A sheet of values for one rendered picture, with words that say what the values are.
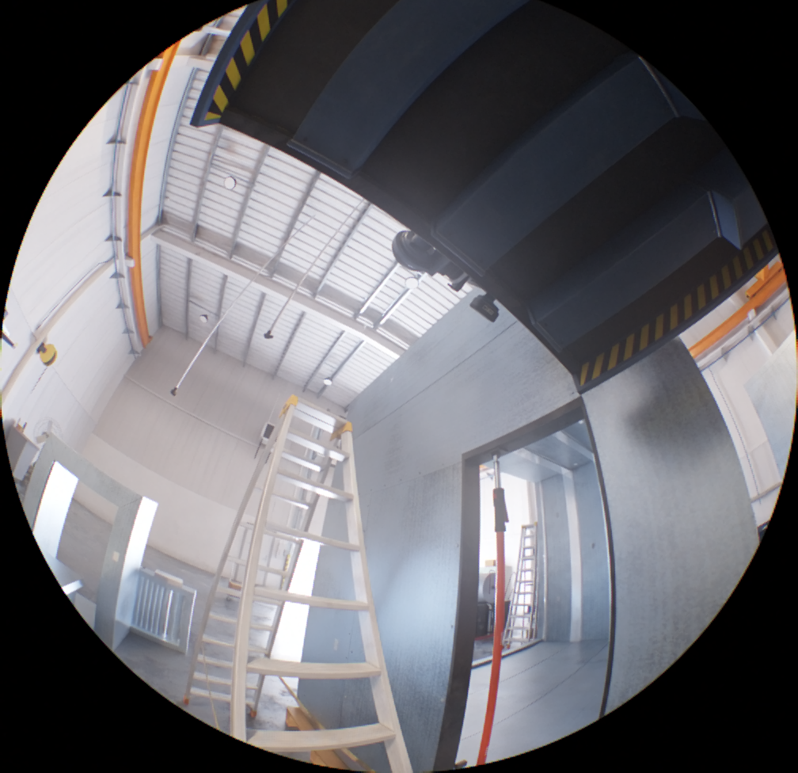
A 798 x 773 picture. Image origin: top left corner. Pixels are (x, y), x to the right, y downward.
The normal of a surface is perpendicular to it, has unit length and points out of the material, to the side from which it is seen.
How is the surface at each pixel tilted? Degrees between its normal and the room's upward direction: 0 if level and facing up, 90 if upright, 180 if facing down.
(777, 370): 90
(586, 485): 90
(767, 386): 90
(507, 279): 180
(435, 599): 90
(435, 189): 180
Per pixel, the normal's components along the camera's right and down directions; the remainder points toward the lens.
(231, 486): 0.56, -0.48
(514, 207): -0.10, 0.76
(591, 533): -0.82, -0.43
